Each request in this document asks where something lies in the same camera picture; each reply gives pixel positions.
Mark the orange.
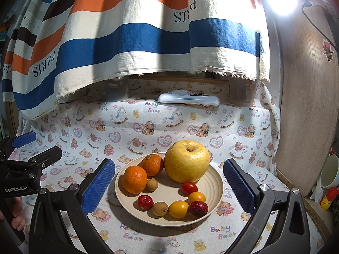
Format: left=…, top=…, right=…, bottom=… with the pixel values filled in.
left=122, top=165, right=148, bottom=194
left=140, top=154, right=165, bottom=177

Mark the cartoon sticker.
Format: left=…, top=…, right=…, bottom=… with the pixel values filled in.
left=322, top=39, right=335, bottom=62

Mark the white flat device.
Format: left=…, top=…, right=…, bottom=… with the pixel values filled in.
left=158, top=90, right=220, bottom=106

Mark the black lamp cable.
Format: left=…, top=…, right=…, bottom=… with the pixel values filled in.
left=302, top=1, right=339, bottom=51

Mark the person's left hand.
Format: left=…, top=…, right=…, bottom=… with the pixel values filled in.
left=11, top=196, right=25, bottom=227

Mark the white mug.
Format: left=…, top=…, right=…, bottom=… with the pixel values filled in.
left=320, top=155, right=339, bottom=189

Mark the clear plastic box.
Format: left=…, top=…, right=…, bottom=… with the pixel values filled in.
left=107, top=81, right=129, bottom=102
left=230, top=81, right=258, bottom=108

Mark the bear print tablecloth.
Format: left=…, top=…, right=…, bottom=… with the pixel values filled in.
left=12, top=78, right=325, bottom=254

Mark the small red plum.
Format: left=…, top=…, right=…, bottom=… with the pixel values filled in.
left=137, top=195, right=154, bottom=211

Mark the small yellow tomato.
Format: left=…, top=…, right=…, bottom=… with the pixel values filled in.
left=169, top=200, right=189, bottom=219

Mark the cream round plate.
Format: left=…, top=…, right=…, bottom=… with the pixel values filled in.
left=114, top=156, right=225, bottom=227

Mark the striped hanging cloth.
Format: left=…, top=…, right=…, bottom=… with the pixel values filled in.
left=2, top=0, right=271, bottom=121

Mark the dark red plum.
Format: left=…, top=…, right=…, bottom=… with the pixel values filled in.
left=189, top=200, right=207, bottom=217

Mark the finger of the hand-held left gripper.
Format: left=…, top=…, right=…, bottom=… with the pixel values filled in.
left=12, top=131, right=36, bottom=148
left=29, top=146, right=63, bottom=168

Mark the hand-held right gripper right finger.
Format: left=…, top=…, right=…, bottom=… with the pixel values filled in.
left=223, top=158, right=310, bottom=254

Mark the small orange tomato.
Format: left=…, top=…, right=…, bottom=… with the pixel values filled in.
left=188, top=191, right=206, bottom=204

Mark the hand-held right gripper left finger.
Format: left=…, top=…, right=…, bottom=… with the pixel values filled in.
left=29, top=158, right=116, bottom=254

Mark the red cherry tomato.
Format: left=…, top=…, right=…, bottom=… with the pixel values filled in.
left=181, top=181, right=198, bottom=195

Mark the red and yellow toy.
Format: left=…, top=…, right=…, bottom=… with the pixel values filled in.
left=320, top=186, right=339, bottom=211

